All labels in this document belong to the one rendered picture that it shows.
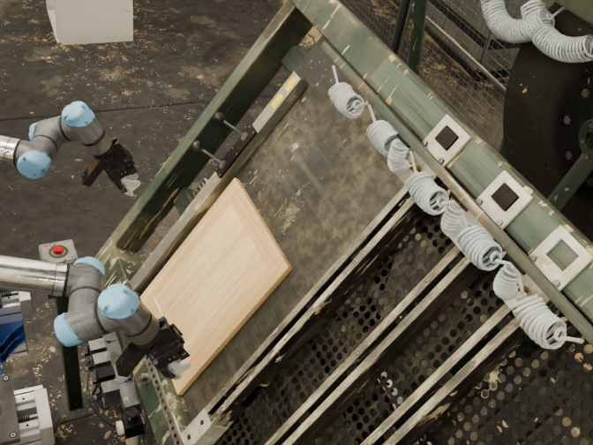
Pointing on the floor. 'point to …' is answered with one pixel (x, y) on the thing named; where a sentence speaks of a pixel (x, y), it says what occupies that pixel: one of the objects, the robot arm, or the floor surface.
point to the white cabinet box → (91, 20)
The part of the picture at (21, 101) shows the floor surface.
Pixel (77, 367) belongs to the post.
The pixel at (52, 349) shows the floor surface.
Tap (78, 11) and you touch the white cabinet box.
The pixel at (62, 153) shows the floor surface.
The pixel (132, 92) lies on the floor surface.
